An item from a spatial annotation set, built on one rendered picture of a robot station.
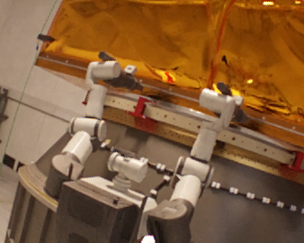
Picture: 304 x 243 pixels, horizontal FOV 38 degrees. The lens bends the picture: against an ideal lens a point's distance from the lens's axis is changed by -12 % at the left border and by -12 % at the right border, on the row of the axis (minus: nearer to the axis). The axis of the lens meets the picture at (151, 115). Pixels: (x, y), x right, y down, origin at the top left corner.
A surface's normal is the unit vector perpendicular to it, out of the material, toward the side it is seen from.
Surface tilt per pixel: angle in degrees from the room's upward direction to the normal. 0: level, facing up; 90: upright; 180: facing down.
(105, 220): 98
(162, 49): 87
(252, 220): 62
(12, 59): 90
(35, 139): 90
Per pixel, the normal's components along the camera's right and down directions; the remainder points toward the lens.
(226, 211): 0.10, -0.52
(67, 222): -0.44, 0.21
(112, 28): -0.36, -0.25
